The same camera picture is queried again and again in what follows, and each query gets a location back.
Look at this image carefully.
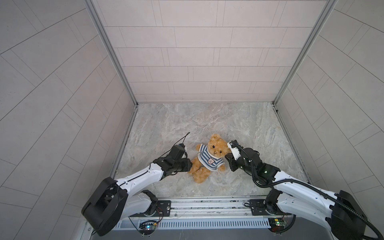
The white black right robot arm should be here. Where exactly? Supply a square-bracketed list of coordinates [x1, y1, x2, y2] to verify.
[225, 142, 367, 240]

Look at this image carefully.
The tan plush teddy bear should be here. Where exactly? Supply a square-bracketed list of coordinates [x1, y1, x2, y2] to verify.
[189, 134, 231, 184]

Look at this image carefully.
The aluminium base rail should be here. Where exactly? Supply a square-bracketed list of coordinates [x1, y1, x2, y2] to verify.
[159, 196, 284, 219]

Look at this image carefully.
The blue white striped knit sweater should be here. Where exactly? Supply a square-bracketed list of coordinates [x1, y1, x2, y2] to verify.
[198, 144, 225, 172]

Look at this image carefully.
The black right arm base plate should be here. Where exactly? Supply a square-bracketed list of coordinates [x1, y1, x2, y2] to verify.
[249, 199, 283, 216]

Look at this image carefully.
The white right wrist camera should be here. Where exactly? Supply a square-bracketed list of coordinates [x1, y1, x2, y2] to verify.
[227, 140, 242, 161]

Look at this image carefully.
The white ventilation grille strip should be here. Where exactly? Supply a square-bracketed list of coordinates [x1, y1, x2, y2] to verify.
[113, 218, 271, 231]

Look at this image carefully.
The right green circuit board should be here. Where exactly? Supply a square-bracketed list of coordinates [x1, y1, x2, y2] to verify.
[268, 218, 287, 233]

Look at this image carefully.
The black corrugated cable conduit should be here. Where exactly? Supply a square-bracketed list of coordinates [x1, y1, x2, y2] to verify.
[230, 140, 384, 240]

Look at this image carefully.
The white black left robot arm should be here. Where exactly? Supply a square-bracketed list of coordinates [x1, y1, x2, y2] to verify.
[81, 144, 192, 237]

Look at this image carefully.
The left green circuit board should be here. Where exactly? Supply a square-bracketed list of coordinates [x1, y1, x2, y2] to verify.
[139, 220, 159, 236]

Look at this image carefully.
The aluminium corner post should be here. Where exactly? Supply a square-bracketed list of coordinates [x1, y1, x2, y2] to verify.
[85, 0, 139, 108]
[273, 0, 338, 108]

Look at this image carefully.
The thin black left camera cable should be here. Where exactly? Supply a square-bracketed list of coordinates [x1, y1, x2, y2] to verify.
[119, 131, 191, 184]

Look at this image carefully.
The aluminium right corner post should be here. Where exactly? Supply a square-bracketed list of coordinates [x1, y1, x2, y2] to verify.
[273, 0, 338, 108]

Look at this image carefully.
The green circuit board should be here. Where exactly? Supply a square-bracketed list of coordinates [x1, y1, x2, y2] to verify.
[139, 220, 159, 236]
[268, 218, 287, 233]

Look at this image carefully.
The aluminium left corner post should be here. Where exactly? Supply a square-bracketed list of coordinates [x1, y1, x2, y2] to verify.
[85, 0, 139, 108]

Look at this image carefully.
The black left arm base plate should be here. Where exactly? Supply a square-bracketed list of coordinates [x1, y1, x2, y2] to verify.
[132, 200, 172, 218]

